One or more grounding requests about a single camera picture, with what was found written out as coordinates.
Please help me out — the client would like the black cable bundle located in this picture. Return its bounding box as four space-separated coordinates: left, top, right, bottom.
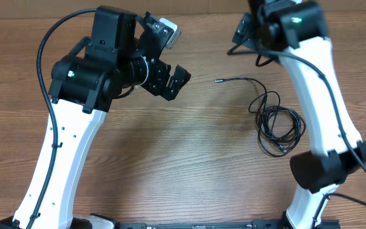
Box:
213 77 307 158

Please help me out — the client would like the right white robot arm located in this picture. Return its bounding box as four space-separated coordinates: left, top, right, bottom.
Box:
233 0 366 228

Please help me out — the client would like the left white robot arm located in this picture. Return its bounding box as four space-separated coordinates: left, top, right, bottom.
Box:
0 6 191 229

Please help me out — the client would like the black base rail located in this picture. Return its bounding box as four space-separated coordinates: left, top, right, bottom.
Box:
70 215 283 229

